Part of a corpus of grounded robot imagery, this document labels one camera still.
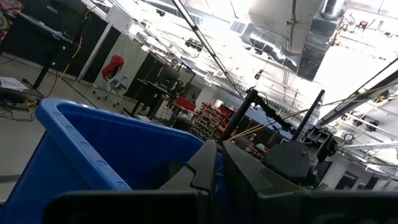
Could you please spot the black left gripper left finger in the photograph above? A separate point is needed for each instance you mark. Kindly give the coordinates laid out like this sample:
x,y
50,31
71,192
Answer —
x,y
202,168

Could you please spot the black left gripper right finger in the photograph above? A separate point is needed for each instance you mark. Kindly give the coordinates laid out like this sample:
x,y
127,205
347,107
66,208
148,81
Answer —
x,y
245,177

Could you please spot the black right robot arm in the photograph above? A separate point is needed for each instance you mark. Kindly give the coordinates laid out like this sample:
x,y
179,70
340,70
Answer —
x,y
289,161

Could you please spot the red storage bin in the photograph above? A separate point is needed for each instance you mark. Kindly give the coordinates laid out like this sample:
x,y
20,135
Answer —
x,y
185,103

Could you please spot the blue plastic bin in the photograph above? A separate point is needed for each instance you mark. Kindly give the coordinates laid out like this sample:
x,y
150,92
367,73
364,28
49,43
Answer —
x,y
124,149

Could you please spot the small parts shelf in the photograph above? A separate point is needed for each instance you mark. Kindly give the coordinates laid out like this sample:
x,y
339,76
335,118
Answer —
x,y
208,121

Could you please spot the black stand pole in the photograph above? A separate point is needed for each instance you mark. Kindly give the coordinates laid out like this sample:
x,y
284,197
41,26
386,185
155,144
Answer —
x,y
237,116

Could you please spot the thin black pole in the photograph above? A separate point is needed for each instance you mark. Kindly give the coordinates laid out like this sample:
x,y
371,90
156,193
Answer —
x,y
308,115

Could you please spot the person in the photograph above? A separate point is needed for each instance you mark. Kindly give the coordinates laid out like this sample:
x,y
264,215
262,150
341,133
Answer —
x,y
173,63

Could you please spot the black ceiling device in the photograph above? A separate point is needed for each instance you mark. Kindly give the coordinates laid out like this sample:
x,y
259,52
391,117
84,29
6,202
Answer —
x,y
194,44

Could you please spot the pale green partition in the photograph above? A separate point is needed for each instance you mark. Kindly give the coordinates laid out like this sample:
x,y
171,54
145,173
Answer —
x,y
133,53

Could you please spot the black overhead beam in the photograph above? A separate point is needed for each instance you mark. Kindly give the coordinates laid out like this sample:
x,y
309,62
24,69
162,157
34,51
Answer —
x,y
357,99

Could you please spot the white-topped floor box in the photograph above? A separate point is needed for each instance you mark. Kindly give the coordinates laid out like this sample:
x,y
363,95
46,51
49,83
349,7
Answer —
x,y
12,84

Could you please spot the black standing table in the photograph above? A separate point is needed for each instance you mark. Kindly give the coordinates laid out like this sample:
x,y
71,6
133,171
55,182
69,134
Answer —
x,y
46,29

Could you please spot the colourful patchwork quilt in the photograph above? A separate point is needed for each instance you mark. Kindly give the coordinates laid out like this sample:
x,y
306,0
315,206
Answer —
x,y
6,21

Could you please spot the black ceiling light rail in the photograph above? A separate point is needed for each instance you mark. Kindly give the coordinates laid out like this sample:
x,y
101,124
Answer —
x,y
205,46

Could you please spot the silver duct with vent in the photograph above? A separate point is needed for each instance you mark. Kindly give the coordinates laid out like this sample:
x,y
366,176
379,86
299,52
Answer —
x,y
270,46

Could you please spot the large silver spiral duct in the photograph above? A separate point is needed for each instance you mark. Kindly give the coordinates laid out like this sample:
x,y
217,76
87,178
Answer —
x,y
320,46

